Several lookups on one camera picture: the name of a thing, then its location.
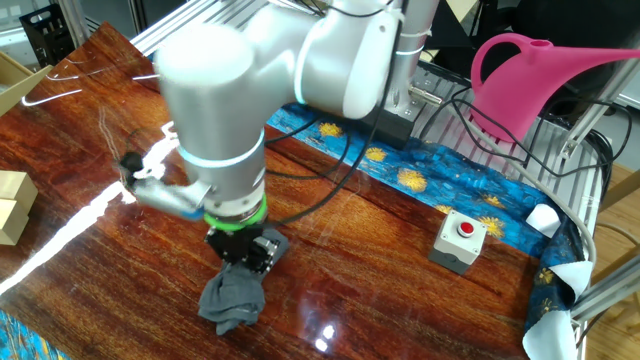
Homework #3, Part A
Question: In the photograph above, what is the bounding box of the grey table cable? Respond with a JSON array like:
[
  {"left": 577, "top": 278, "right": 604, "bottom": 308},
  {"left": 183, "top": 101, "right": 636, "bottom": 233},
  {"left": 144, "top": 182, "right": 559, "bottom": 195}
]
[{"left": 452, "top": 112, "right": 599, "bottom": 264}]

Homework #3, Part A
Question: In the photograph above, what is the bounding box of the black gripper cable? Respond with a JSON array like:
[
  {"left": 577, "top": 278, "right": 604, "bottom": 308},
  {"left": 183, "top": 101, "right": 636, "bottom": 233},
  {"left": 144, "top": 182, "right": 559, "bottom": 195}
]
[{"left": 263, "top": 29, "right": 401, "bottom": 229}]

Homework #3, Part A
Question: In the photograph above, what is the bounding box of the open cardboard box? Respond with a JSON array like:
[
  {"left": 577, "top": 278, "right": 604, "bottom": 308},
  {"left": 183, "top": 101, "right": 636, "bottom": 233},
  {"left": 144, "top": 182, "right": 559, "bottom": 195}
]
[{"left": 0, "top": 49, "right": 54, "bottom": 119}]

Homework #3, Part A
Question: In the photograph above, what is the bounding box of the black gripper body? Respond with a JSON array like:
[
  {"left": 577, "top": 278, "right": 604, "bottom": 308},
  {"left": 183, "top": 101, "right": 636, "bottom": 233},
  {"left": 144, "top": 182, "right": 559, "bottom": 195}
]
[{"left": 204, "top": 223, "right": 272, "bottom": 263}]

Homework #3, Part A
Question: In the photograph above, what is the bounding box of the aluminium frame post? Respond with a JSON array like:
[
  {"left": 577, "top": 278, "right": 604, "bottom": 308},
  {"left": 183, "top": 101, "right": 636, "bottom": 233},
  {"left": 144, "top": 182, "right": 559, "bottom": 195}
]
[{"left": 559, "top": 57, "right": 640, "bottom": 159}]

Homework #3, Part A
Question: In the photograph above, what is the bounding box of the grey terry cloth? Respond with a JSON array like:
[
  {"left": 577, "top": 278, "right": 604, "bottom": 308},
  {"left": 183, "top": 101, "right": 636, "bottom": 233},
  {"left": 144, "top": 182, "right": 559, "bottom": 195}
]
[{"left": 197, "top": 227, "right": 291, "bottom": 337}]

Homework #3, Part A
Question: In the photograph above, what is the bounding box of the aluminium frame rail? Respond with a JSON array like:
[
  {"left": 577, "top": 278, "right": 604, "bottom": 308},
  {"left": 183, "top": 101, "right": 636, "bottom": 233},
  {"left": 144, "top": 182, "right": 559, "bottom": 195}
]
[{"left": 129, "top": 0, "right": 271, "bottom": 56}]

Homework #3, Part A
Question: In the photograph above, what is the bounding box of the light wooden block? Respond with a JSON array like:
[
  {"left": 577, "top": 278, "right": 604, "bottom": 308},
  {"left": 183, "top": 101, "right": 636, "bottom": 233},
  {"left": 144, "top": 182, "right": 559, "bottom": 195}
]
[
  {"left": 0, "top": 198, "right": 30, "bottom": 246},
  {"left": 0, "top": 169, "right": 39, "bottom": 211}
]

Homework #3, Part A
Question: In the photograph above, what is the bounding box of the red push button box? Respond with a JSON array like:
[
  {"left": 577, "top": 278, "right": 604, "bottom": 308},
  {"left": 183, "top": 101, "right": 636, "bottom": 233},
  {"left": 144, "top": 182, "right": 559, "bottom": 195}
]
[{"left": 428, "top": 209, "right": 489, "bottom": 276}]

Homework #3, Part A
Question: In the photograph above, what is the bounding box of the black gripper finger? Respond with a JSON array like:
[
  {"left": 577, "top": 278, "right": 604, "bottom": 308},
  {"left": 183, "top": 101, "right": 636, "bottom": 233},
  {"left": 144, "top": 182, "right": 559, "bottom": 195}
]
[
  {"left": 221, "top": 249, "right": 250, "bottom": 266},
  {"left": 248, "top": 237, "right": 281, "bottom": 274}
]

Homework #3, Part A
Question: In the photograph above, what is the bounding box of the blue starry night tablecloth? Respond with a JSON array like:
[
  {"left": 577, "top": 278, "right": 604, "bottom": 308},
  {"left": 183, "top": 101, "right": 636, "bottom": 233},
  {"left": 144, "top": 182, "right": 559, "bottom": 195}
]
[{"left": 0, "top": 102, "right": 596, "bottom": 360}]

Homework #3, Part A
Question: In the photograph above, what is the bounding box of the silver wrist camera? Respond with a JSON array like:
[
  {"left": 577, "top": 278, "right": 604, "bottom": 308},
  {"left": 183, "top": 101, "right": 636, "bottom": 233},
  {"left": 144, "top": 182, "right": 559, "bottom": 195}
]
[{"left": 130, "top": 177, "right": 214, "bottom": 222}]

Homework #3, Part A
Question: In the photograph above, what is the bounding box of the glossy wood print mat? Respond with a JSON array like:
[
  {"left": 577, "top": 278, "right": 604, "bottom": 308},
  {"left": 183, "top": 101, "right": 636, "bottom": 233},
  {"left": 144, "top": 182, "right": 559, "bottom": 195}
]
[{"left": 0, "top": 20, "right": 544, "bottom": 360}]

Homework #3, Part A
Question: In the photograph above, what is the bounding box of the black plastic crate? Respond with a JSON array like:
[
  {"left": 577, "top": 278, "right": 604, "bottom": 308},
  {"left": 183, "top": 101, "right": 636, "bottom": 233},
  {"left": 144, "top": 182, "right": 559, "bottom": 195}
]
[{"left": 18, "top": 3, "right": 76, "bottom": 66}]

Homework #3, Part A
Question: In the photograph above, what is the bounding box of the pink watering can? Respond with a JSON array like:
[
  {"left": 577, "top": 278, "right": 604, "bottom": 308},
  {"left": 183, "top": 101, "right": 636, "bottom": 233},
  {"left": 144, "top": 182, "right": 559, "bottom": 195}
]
[{"left": 469, "top": 32, "right": 640, "bottom": 144}]

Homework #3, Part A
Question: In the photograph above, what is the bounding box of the black table cable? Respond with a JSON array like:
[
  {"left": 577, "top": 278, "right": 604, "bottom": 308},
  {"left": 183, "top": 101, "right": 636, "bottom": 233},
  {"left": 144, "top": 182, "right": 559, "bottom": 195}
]
[{"left": 417, "top": 84, "right": 634, "bottom": 180}]

